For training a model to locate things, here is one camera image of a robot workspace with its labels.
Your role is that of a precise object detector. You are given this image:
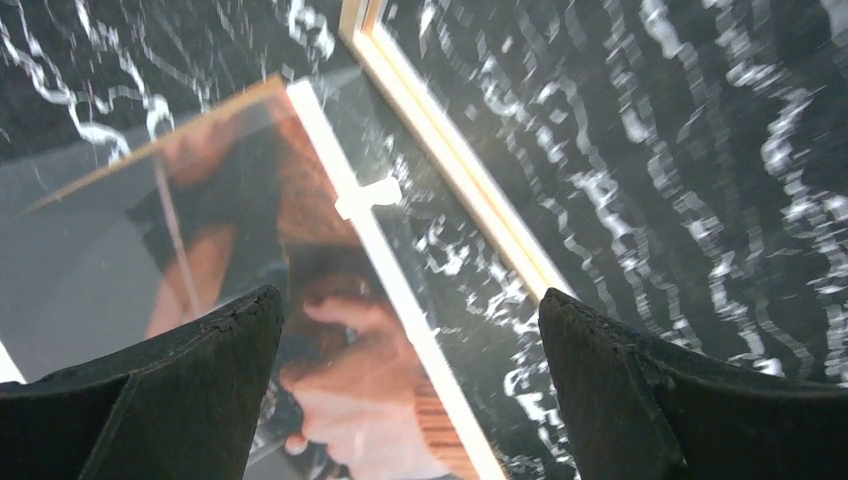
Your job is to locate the wooden picture frame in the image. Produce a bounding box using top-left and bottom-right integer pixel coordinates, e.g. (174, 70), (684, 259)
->
(338, 0), (576, 302)

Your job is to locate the frame backing board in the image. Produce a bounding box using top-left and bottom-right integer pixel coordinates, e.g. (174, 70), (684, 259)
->
(19, 74), (286, 215)

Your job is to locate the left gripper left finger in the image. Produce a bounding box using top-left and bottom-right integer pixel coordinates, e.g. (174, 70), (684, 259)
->
(1, 286), (283, 479)

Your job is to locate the clear plastic sheet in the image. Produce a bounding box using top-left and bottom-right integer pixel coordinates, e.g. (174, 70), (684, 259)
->
(0, 62), (578, 480)

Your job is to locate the printed photo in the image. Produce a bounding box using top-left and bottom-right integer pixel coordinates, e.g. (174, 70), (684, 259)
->
(0, 78), (510, 480)

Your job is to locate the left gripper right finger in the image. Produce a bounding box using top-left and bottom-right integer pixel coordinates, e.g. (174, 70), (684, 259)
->
(538, 289), (847, 479)

